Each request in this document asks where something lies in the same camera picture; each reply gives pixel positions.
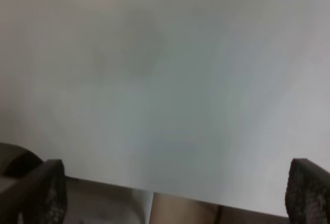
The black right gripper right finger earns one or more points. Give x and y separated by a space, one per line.
307 193

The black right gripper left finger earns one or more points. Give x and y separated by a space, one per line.
39 197

